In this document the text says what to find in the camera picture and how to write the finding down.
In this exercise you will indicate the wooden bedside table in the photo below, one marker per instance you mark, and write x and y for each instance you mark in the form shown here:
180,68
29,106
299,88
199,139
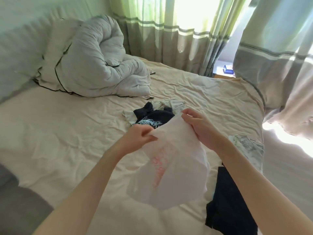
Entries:
223,70

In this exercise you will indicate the small dark blue box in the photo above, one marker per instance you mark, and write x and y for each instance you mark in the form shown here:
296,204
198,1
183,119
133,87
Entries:
228,69

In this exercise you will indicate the grey rolled duvet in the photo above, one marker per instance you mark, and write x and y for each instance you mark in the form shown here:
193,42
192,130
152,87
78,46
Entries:
102,61

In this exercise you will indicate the person's right forearm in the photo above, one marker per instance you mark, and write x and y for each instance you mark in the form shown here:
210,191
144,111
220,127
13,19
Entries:
264,193

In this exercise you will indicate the person's right hand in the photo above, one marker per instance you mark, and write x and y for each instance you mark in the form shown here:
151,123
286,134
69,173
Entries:
203,130

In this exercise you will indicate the pale green garment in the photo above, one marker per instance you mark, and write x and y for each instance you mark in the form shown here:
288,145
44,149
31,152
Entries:
171,105

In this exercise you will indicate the light patterned garment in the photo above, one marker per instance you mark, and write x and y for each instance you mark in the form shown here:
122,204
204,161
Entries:
248,146

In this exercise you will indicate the dark navy garment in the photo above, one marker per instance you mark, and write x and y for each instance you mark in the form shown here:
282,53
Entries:
228,205

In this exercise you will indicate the black printed t-shirt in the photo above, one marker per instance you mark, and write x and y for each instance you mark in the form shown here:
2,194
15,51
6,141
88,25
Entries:
152,117

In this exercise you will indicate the white pillow with dark piping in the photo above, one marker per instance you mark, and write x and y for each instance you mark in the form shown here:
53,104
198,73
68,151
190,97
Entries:
56,58

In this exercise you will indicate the person's left hand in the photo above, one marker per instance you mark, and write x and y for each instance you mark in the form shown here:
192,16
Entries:
137,138

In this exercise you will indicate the person's left forearm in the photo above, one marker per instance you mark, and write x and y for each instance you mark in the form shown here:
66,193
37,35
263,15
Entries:
80,190

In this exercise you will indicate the white shirt with pink print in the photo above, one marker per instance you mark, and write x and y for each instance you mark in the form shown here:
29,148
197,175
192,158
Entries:
171,168

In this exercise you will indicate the person's right thumb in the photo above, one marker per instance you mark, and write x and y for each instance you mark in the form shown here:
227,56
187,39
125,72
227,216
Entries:
190,121

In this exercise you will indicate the padded white headboard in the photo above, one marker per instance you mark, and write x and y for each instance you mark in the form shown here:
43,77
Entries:
27,39

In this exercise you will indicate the person's left thumb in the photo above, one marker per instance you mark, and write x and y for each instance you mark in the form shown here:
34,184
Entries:
151,137

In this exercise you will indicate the bed with cream sheet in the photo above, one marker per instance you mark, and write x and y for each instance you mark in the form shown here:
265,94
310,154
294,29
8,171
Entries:
97,134

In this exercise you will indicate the green grey striped curtain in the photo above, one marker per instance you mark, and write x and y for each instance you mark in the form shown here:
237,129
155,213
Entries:
278,58
176,29

